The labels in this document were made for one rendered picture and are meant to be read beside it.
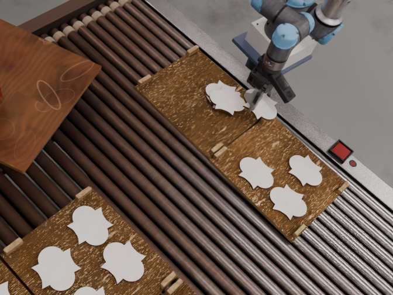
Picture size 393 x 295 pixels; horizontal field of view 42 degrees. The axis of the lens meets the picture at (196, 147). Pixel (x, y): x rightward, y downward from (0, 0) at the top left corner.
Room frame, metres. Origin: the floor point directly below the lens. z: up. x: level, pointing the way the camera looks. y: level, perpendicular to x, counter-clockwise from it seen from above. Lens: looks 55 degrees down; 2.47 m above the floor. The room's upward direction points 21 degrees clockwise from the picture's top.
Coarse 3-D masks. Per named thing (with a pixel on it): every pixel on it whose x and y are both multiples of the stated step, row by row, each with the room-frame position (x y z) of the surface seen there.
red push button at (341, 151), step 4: (340, 144) 1.33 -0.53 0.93; (336, 148) 1.30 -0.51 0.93; (340, 148) 1.31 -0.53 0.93; (344, 148) 1.31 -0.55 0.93; (336, 152) 1.28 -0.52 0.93; (340, 152) 1.29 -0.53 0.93; (344, 152) 1.29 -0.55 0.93; (348, 152) 1.30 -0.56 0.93; (340, 156) 1.27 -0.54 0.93; (344, 156) 1.28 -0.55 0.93
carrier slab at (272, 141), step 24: (240, 144) 1.14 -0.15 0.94; (264, 144) 1.18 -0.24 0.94; (288, 144) 1.23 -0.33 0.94; (216, 168) 1.01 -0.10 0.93; (288, 168) 1.12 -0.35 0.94; (240, 192) 0.95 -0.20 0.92; (264, 192) 0.98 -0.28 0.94; (312, 192) 1.06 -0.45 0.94; (264, 216) 0.90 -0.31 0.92; (312, 216) 0.96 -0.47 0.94; (288, 240) 0.84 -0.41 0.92
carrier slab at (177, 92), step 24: (168, 72) 1.35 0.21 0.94; (192, 72) 1.39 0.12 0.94; (216, 72) 1.44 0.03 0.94; (144, 96) 1.19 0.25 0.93; (168, 96) 1.23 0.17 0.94; (192, 96) 1.28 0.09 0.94; (240, 96) 1.37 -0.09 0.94; (168, 120) 1.13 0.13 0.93; (192, 120) 1.17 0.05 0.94; (216, 120) 1.21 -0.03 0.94; (240, 120) 1.25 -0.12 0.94; (192, 144) 1.07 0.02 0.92; (216, 144) 1.10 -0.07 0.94
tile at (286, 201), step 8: (272, 192) 0.99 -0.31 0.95; (280, 192) 1.00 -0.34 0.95; (288, 192) 1.01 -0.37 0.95; (272, 200) 0.96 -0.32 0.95; (280, 200) 0.97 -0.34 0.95; (288, 200) 0.98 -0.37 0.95; (296, 200) 0.99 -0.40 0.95; (280, 208) 0.94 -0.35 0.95; (288, 208) 0.95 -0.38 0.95; (296, 208) 0.96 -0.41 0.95; (304, 208) 0.97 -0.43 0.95; (288, 216) 0.92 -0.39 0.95; (296, 216) 0.93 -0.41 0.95
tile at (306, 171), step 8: (296, 160) 1.16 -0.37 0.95; (304, 160) 1.17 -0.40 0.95; (296, 168) 1.13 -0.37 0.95; (304, 168) 1.14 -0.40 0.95; (312, 168) 1.15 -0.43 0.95; (320, 168) 1.17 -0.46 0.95; (296, 176) 1.09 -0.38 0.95; (304, 176) 1.10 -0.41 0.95; (312, 176) 1.12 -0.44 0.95; (320, 176) 1.13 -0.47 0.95; (304, 184) 1.07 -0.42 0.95; (312, 184) 1.08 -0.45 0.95
